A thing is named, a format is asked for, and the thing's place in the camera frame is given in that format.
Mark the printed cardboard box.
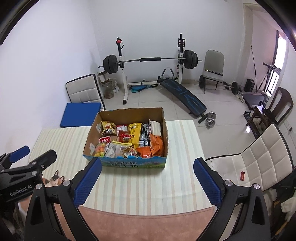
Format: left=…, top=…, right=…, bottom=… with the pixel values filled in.
left=83, top=107, right=167, bottom=170

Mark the short barbell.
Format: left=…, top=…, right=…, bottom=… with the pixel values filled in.
left=199, top=74, right=239, bottom=95

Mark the black power strip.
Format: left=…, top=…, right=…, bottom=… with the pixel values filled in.
left=244, top=111, right=258, bottom=138

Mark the long barbell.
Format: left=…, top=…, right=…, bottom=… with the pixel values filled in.
left=97, top=49, right=203, bottom=75

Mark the black sit-up bench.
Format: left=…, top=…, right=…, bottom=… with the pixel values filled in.
left=157, top=68, right=208, bottom=124

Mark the beige snack packet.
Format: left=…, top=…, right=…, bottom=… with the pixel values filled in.
left=149, top=119, right=162, bottom=136

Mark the small dark red packet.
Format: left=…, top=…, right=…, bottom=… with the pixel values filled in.
left=117, top=130, right=131, bottom=143

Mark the colourful candy bag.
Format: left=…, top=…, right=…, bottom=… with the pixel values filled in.
left=93, top=142, right=109, bottom=158

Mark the white grey snack packet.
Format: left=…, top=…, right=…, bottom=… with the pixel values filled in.
left=105, top=142, right=121, bottom=158

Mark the white padded chair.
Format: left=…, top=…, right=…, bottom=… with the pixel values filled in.
left=205, top=124, right=294, bottom=202
left=65, top=74, right=106, bottom=111

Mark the blue cushion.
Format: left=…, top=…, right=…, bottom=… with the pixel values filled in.
left=59, top=102, right=103, bottom=128

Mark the black snack bag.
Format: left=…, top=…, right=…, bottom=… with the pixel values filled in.
left=139, top=124, right=151, bottom=147

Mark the white squat rack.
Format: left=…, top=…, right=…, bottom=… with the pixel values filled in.
left=115, top=33, right=187, bottom=105

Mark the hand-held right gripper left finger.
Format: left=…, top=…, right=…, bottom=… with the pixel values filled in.
left=24, top=158, right=102, bottom=241

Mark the dark wooden chair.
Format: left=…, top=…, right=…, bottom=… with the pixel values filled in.
left=246, top=87, right=294, bottom=133

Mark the glass jar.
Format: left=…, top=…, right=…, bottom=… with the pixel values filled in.
left=103, top=78, right=115, bottom=99

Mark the yellow snack bag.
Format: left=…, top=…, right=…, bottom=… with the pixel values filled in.
left=128, top=123, right=142, bottom=148

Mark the clear pastry packet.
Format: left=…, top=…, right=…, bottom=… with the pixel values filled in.
left=113, top=141, right=132, bottom=153

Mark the orange jelly cup packet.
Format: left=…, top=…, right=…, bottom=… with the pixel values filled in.
left=122, top=148, right=138, bottom=159

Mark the black pole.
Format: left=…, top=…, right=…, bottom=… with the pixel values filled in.
left=251, top=45, right=258, bottom=80

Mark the yellow panda snack packet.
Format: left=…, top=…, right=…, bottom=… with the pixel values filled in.
left=100, top=121, right=117, bottom=136

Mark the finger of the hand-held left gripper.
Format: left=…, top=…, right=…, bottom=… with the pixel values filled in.
left=2, top=149, right=57, bottom=178
left=0, top=145, right=30, bottom=173

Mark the orange snack packet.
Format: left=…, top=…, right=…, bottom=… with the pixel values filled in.
left=136, top=147, right=152, bottom=159
left=148, top=134, right=164, bottom=157

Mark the grey folding chair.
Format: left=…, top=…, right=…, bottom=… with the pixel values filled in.
left=199, top=49, right=225, bottom=94

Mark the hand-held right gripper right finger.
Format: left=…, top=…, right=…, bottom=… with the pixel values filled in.
left=194, top=158, right=271, bottom=241

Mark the black treadmill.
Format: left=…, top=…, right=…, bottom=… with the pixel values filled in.
left=238, top=62, right=282, bottom=111

